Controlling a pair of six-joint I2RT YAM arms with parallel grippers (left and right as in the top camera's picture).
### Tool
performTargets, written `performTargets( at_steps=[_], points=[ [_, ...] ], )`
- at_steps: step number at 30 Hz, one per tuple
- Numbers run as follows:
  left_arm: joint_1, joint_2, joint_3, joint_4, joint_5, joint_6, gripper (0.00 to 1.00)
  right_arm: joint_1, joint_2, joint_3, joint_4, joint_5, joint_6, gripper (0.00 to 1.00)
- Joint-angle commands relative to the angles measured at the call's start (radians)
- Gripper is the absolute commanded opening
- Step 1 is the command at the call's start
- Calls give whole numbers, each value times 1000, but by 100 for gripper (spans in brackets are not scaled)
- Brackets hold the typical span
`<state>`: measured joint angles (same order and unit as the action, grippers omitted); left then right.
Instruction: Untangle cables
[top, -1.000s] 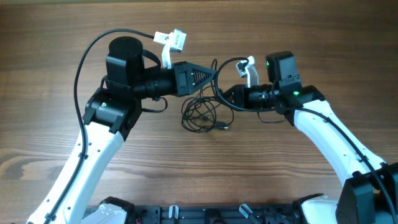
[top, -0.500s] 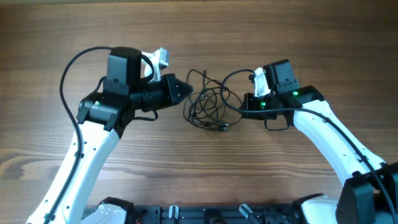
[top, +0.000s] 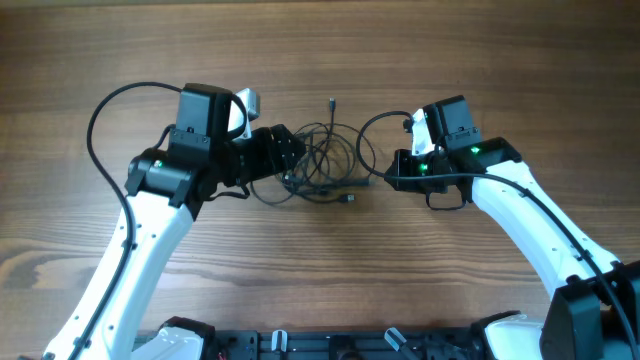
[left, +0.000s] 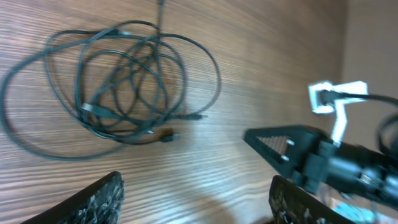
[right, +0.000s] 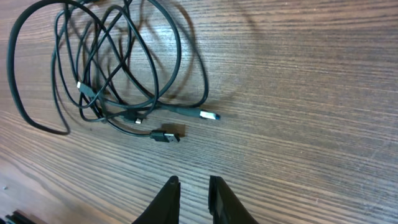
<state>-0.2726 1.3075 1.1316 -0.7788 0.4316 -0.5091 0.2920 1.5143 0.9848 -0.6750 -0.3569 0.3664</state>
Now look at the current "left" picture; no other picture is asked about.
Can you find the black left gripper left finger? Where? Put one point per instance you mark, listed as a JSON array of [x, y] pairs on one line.
[[98, 203]]

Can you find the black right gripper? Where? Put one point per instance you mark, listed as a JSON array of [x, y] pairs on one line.
[[302, 153]]

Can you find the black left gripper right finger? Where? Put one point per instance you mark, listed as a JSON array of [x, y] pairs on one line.
[[292, 205]]

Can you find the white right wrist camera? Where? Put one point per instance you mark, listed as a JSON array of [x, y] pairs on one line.
[[326, 98]]

